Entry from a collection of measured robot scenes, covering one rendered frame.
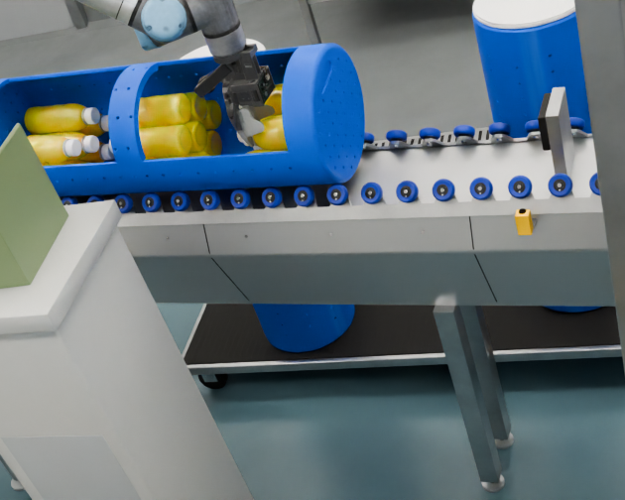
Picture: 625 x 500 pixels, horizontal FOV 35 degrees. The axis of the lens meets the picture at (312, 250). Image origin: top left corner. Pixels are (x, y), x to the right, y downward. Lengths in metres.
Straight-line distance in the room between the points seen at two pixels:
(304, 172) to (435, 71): 2.49
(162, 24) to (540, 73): 0.98
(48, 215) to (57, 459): 0.49
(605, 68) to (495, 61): 0.96
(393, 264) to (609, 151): 0.69
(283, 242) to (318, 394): 0.97
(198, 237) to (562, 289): 0.79
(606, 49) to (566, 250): 0.61
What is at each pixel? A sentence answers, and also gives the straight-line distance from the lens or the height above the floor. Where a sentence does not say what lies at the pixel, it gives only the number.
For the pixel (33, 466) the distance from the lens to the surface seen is 2.12.
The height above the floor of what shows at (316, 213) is 0.92.
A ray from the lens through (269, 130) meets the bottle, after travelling 2.04.
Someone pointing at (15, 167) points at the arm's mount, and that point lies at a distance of 1.84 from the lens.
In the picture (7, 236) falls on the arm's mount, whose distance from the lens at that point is 1.78.
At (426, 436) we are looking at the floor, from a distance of 2.82.
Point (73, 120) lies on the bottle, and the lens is 2.40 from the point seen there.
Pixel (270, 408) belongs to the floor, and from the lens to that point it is 3.05.
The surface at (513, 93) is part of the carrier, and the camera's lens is 2.44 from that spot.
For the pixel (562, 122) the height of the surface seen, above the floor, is 1.05.
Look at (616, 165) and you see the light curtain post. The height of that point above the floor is 1.19.
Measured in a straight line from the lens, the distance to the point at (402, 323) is 2.93.
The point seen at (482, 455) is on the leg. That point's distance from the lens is 2.56.
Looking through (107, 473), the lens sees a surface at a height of 0.72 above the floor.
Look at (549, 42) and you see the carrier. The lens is 2.36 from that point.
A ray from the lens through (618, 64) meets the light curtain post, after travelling 1.47.
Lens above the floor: 2.08
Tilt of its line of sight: 36 degrees down
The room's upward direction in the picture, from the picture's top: 20 degrees counter-clockwise
